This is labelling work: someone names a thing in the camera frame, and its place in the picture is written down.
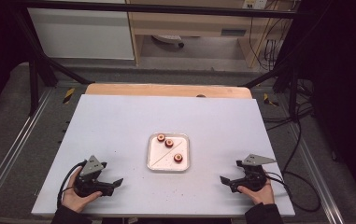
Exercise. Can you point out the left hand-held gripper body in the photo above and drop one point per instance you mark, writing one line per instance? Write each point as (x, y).
(89, 169)

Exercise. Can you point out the office chair base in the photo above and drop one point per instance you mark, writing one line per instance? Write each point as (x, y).
(168, 39)

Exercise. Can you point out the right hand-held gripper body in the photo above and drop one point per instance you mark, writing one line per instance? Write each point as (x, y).
(253, 180)

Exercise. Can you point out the wooden table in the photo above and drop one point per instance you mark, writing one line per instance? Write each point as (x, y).
(166, 90)

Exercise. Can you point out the white cabinet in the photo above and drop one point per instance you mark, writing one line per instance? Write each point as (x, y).
(82, 34)

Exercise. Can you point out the aluminium floor rail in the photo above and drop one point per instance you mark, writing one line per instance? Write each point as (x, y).
(317, 174)
(13, 146)

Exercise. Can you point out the person's left hand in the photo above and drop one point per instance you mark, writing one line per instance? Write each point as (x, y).
(73, 200)

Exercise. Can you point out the square metal tray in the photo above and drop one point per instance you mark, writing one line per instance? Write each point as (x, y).
(163, 158)

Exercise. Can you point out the person's right hand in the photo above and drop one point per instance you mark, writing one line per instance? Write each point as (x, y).
(261, 196)

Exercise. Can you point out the black metal frame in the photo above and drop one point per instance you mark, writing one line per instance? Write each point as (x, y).
(166, 8)

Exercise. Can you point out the yellow clamp left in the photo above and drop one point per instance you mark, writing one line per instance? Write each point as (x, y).
(68, 95)

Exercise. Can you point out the yellow clamp right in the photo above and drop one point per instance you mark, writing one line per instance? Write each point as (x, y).
(269, 100)

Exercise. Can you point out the white power strip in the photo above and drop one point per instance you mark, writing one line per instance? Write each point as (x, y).
(255, 3)

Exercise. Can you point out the yellow clamp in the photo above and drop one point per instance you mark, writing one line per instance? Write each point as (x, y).
(269, 100)
(68, 95)

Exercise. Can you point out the white table cover sheet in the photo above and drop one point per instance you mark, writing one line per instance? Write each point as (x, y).
(113, 127)

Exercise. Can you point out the light wooden desk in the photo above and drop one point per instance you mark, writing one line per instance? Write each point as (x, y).
(182, 25)

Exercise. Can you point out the thin wooden skewer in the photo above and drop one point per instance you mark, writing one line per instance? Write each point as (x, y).
(166, 154)

